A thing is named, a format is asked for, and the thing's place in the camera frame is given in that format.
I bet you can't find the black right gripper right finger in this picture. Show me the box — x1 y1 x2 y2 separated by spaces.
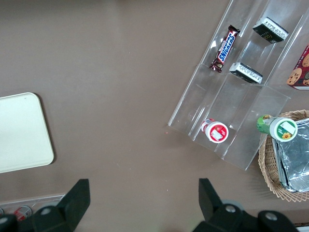
193 178 246 232

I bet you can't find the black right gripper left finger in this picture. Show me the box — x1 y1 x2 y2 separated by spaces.
31 178 91 232

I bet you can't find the light wicker basket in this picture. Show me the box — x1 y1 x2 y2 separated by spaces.
258 110 309 203

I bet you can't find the cream plastic tray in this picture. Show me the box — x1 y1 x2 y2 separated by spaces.
0 92 55 174

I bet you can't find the clear acrylic bottle rack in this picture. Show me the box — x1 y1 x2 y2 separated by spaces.
0 192 67 218

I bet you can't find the red cola bottle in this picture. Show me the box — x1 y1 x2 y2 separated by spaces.
13 205 32 221

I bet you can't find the red yogurt drink bottle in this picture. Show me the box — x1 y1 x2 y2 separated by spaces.
201 117 229 144

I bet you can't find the silver foil package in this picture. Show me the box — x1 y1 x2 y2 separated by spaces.
275 118 309 193
272 139 290 190

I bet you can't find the clear stepped acrylic display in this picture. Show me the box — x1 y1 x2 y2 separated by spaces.
167 0 309 172

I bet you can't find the green yogurt drink bottle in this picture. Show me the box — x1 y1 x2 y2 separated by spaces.
255 114 298 141

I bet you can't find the black chocolate box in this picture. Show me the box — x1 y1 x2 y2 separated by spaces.
228 62 264 85
252 16 290 45

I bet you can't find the Snickers chocolate bar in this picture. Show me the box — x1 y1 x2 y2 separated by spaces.
209 24 241 73

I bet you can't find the red cookie box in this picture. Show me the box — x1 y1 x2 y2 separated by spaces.
286 45 309 91

